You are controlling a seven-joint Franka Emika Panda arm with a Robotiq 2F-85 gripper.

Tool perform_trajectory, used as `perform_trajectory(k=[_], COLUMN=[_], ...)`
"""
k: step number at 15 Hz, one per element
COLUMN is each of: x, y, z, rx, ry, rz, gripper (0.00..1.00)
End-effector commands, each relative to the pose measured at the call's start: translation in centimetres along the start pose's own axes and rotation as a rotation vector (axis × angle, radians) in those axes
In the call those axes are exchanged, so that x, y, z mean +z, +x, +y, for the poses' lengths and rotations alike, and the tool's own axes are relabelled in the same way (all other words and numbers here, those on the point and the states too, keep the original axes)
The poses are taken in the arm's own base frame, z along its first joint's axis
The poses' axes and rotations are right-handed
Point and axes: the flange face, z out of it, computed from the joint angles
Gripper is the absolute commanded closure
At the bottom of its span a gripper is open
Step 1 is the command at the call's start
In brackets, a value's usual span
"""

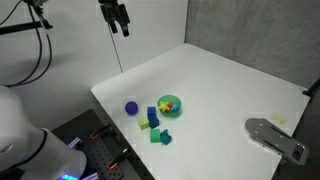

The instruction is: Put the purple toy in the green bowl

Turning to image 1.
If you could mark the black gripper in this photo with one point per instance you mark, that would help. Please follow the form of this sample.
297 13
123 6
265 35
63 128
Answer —
113 11

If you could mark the purple ridged toy ball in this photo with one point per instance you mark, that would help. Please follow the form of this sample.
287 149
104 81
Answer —
131 108

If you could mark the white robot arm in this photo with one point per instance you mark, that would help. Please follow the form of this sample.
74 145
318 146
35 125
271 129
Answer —
37 151

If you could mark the royal blue toy block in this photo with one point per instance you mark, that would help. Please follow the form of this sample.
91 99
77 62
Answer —
151 111

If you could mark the yellow toy in bowl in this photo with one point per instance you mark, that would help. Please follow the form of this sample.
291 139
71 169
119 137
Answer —
163 106

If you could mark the orange toy in bowl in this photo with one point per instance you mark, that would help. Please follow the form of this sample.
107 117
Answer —
169 105

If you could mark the green translucent bowl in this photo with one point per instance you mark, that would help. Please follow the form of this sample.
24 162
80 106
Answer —
177 105

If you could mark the lime green toy cube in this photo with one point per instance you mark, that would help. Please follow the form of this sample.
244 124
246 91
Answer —
143 122

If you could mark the dark teal toy block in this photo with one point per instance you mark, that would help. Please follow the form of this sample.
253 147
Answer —
153 121

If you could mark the teal notched toy block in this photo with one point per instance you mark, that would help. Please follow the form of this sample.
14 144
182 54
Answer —
166 138

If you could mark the upper red-black toggle clamp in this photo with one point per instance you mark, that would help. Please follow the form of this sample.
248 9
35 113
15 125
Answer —
98 133

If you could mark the red-black toggle clamp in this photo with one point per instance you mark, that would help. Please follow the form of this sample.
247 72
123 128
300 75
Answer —
118 159
98 133

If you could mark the lower red-black toggle clamp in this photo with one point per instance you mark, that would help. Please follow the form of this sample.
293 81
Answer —
118 159

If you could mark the grey metal mounting plate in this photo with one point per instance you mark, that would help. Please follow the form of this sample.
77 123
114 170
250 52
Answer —
270 136

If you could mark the yellow sticky note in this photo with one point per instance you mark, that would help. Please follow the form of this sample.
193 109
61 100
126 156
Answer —
279 119

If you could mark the black clamp at table edge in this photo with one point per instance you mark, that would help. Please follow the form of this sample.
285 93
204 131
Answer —
312 90

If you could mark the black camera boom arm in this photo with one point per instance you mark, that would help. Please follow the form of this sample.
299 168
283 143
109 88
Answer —
41 23

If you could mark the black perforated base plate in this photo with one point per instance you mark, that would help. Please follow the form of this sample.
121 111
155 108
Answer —
101 151

